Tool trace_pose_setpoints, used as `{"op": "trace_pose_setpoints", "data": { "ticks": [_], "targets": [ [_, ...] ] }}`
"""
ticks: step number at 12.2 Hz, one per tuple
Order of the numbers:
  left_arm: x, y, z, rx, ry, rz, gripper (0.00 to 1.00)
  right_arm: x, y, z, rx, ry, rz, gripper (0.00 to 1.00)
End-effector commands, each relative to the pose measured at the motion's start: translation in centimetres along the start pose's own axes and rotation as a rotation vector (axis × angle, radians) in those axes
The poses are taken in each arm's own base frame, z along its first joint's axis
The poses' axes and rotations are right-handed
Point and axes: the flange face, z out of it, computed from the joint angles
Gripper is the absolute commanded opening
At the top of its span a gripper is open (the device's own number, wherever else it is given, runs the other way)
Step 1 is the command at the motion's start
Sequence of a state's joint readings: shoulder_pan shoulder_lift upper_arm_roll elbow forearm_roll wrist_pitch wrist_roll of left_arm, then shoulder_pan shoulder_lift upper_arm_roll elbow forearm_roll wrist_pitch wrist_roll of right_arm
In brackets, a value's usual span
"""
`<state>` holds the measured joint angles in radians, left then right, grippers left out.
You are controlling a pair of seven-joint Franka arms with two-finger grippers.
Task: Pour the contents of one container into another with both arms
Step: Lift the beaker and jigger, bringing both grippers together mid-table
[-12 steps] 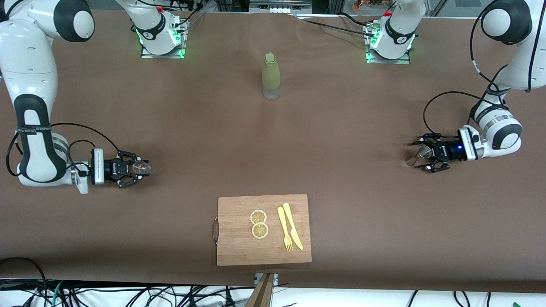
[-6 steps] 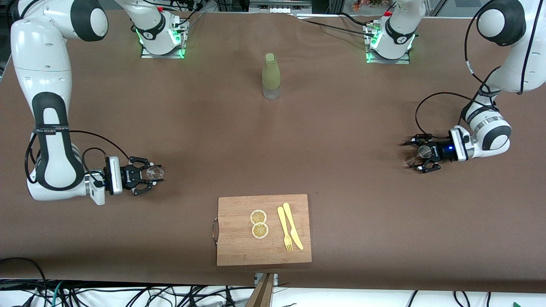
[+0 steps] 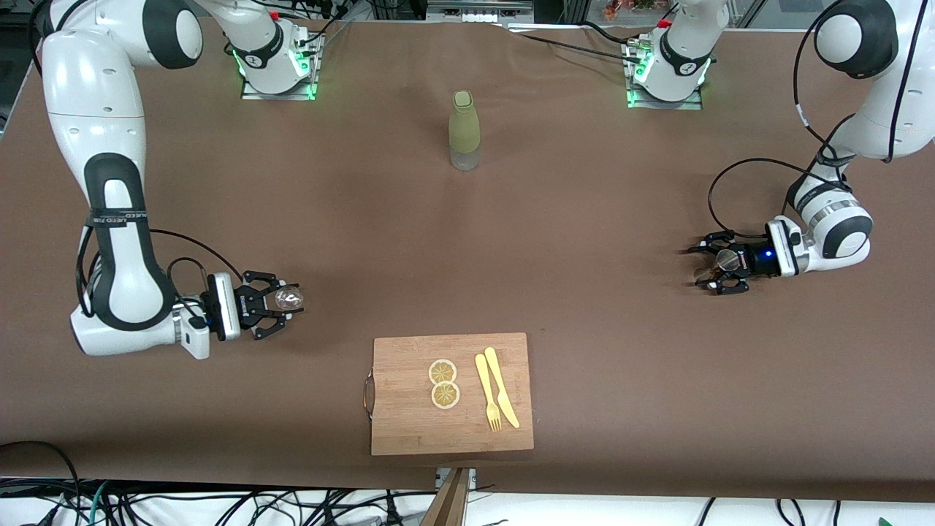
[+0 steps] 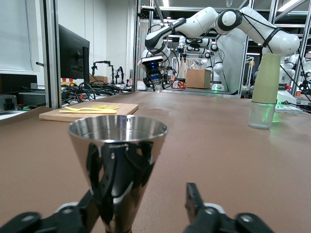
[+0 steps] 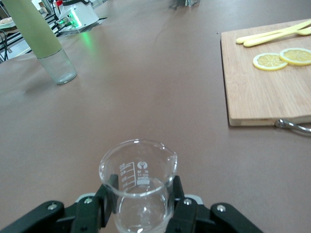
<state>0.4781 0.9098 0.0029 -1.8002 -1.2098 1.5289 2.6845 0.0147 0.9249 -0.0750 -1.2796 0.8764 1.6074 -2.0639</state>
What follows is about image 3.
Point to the small clear glass cup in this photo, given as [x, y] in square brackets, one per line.
[289, 297]

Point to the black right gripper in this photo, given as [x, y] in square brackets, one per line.
[245, 305]

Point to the steel double-ended jigger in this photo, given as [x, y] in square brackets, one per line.
[727, 259]

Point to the yellow plastic knife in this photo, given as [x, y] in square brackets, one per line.
[501, 387]

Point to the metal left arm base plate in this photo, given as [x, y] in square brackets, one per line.
[665, 104]

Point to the green sleeved glass bottle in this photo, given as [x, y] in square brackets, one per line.
[464, 128]

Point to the grey power strip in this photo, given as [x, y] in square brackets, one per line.
[478, 13]

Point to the metal table edge bracket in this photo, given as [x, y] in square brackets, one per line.
[441, 478]

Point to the lemon slice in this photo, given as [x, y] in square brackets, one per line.
[445, 396]
[443, 372]

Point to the yellow plastic fork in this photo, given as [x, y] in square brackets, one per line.
[486, 387]

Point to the wooden post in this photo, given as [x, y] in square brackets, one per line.
[449, 504]

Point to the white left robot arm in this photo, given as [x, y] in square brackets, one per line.
[895, 109]

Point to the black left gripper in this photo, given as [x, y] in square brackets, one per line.
[752, 261]

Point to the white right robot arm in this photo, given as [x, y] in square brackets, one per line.
[95, 102]

